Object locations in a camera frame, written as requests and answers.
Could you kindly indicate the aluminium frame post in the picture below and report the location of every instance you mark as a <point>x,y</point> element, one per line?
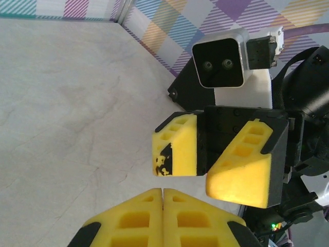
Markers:
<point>124,11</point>

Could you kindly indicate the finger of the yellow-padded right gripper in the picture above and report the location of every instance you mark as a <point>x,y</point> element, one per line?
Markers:
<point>244,175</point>
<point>177,149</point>

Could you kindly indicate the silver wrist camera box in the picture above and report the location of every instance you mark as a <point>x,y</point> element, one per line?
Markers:
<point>218,61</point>

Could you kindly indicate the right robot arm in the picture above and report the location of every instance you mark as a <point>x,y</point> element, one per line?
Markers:
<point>308,87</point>

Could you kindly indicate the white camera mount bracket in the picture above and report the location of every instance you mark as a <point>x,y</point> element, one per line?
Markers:
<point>244,92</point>

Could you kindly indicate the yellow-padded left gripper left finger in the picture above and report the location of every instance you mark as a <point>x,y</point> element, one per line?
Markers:
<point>133,221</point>

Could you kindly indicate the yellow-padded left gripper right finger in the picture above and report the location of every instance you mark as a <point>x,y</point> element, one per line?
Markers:
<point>195,221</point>

